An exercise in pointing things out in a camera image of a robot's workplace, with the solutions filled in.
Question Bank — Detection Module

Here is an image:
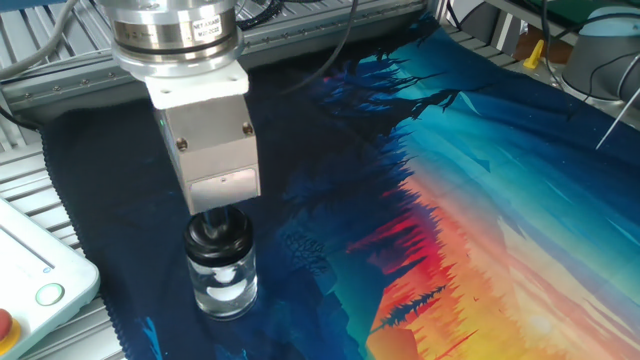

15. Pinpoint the silver Schunk gripper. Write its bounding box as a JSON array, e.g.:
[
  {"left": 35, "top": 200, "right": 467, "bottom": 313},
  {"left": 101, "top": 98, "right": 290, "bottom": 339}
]
[{"left": 153, "top": 93, "right": 262, "bottom": 232}]

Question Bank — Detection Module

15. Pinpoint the black knobbed jar lid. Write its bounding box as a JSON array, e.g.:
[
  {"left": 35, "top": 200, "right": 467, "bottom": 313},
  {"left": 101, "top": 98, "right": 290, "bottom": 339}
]
[{"left": 183, "top": 204, "right": 255, "bottom": 268}]

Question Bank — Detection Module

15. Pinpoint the clear glass jar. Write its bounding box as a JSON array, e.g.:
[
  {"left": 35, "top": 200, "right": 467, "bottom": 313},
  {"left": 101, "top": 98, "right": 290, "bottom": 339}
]
[{"left": 186, "top": 247, "right": 259, "bottom": 322}]

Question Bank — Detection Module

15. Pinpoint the white teach pendant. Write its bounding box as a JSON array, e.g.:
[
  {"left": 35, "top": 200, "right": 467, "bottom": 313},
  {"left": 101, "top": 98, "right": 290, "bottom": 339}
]
[{"left": 0, "top": 196, "right": 102, "bottom": 360}]

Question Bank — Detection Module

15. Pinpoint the colourful sunset print cloth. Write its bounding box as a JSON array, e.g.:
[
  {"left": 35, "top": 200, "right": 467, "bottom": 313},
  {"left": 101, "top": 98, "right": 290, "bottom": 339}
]
[{"left": 39, "top": 12, "right": 640, "bottom": 360}]

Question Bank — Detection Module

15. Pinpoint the small yellow plastic object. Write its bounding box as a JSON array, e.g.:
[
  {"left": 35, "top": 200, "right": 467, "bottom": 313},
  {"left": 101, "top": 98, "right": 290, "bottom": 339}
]
[{"left": 522, "top": 39, "right": 546, "bottom": 71}]

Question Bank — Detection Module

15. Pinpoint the aluminium rail with screws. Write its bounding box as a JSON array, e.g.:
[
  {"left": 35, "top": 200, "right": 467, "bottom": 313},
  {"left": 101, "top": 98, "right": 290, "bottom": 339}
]
[{"left": 0, "top": 0, "right": 432, "bottom": 117}]

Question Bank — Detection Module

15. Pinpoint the black table cable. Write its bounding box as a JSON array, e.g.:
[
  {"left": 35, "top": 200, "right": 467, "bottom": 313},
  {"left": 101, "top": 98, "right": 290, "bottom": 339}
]
[{"left": 234, "top": 0, "right": 361, "bottom": 96}]

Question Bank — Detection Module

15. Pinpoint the short black cable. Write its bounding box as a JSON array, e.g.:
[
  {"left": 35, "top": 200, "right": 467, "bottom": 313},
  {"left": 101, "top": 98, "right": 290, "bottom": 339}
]
[{"left": 0, "top": 106, "right": 39, "bottom": 133}]

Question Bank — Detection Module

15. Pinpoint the thick grey cable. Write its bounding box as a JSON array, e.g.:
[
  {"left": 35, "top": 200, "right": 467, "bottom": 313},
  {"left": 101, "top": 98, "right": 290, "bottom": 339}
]
[{"left": 0, "top": 0, "right": 81, "bottom": 81}]

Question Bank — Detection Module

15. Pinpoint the thin black cable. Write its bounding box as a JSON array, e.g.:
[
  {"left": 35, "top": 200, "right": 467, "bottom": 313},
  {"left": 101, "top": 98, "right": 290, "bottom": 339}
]
[{"left": 539, "top": 0, "right": 640, "bottom": 121}]

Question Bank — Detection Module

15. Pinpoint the thin white cable tie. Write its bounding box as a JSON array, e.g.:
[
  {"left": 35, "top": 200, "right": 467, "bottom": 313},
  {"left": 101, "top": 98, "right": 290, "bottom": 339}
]
[{"left": 594, "top": 89, "right": 640, "bottom": 151}]

